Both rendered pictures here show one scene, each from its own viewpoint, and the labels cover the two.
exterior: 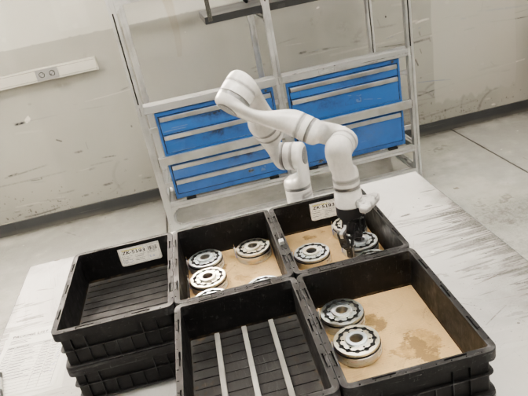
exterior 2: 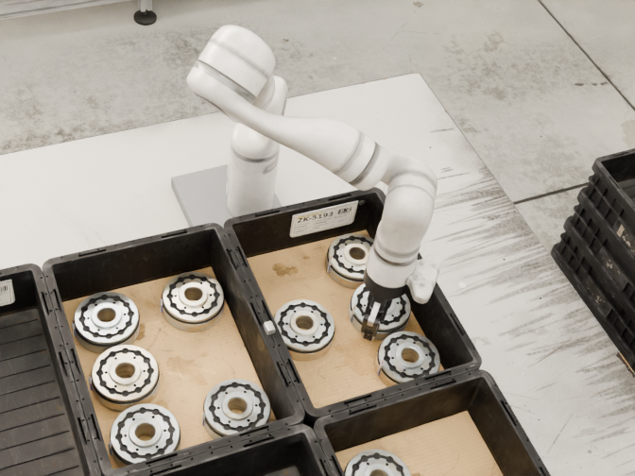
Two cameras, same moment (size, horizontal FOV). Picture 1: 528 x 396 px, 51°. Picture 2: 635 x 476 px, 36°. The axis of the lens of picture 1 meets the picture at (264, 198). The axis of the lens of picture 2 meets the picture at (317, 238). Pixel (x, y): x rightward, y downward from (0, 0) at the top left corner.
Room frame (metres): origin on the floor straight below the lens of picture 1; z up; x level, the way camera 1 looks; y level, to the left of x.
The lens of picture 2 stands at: (0.51, 0.32, 2.17)
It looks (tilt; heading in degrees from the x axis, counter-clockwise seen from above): 49 degrees down; 334
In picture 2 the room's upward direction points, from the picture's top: 11 degrees clockwise
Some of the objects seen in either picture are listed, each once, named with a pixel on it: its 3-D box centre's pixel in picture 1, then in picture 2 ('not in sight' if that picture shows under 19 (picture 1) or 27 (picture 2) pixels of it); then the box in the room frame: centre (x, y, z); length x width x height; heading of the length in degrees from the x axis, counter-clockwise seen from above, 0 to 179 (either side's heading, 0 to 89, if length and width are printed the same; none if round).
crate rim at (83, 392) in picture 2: (227, 254); (168, 341); (1.33, 0.13, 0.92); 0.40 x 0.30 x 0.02; 5
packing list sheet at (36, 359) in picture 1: (30, 359); not in sight; (1.34, 0.76, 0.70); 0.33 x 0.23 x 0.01; 6
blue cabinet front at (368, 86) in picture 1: (348, 115); not in sight; (3.32, -0.62, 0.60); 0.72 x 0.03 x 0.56; 96
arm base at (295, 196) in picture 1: (302, 207); (252, 175); (1.74, -0.12, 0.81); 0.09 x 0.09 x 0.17; 12
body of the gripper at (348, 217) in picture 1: (350, 216); (385, 284); (1.34, -0.22, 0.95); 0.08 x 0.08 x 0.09
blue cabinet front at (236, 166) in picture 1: (223, 144); not in sight; (3.24, 0.18, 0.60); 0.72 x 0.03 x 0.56; 96
